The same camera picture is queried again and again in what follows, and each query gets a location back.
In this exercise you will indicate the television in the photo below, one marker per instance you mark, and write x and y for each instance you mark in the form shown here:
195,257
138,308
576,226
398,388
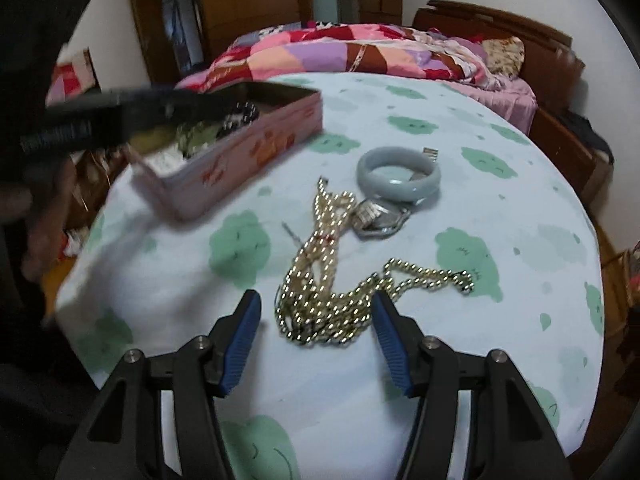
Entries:
75,77

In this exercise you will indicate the pink tin box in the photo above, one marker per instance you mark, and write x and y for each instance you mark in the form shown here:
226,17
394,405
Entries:
240,160

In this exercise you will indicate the printed paper leaflet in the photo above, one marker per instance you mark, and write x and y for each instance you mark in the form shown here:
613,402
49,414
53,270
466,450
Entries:
165,160

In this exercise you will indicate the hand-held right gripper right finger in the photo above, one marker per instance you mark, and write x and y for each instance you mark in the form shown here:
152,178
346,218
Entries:
392,350

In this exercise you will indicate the patchwork quilt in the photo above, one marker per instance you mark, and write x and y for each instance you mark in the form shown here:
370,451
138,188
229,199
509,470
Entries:
325,52

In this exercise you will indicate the dark folded clothes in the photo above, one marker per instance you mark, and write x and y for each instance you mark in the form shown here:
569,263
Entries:
587,135

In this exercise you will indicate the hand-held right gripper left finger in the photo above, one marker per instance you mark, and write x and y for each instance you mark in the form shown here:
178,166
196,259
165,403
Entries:
242,345

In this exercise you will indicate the person's left forearm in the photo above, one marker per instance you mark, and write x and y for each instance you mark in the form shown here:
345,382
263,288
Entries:
47,220

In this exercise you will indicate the small silver metal clip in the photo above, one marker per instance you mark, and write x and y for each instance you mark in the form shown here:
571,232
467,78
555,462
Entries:
430,153

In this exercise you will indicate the wicker chair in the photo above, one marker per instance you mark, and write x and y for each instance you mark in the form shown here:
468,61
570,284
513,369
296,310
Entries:
620,270

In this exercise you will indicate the pale blue jade bangle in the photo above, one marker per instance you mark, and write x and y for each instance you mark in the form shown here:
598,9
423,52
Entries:
367,177

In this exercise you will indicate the pink bed sheet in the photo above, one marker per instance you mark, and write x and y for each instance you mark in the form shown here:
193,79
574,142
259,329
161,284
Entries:
510,100

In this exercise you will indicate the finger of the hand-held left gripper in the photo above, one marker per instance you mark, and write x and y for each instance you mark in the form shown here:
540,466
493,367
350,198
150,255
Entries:
180,105

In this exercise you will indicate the brown wooden wardrobe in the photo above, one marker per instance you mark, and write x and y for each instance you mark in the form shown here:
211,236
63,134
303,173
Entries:
240,15

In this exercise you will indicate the silver wristwatch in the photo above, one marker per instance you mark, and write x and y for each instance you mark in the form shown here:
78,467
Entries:
382,216

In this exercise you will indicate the wooden nightstand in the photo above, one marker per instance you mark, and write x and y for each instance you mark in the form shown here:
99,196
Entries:
565,165

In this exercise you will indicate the floral pillow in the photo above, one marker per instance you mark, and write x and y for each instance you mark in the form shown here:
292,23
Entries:
502,57

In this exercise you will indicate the green jade bangle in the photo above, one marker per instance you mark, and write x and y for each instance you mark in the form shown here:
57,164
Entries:
200,136

